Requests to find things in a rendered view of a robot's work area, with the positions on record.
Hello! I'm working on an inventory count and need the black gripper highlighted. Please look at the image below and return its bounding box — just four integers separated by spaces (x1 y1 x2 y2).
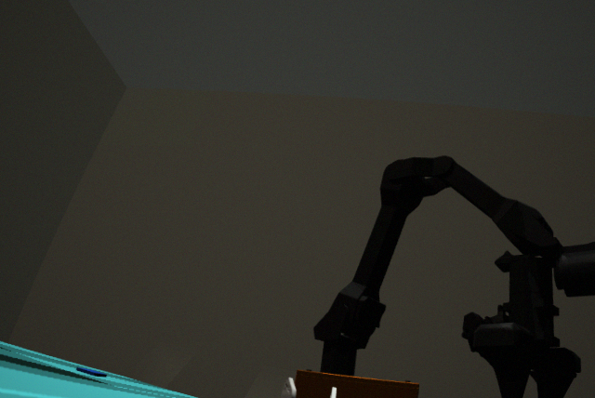
473 292 581 398

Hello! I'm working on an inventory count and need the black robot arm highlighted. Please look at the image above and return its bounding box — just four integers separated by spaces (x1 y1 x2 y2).
314 155 595 377

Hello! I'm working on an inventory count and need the blue flat bar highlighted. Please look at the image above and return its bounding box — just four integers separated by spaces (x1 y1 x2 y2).
76 367 107 377

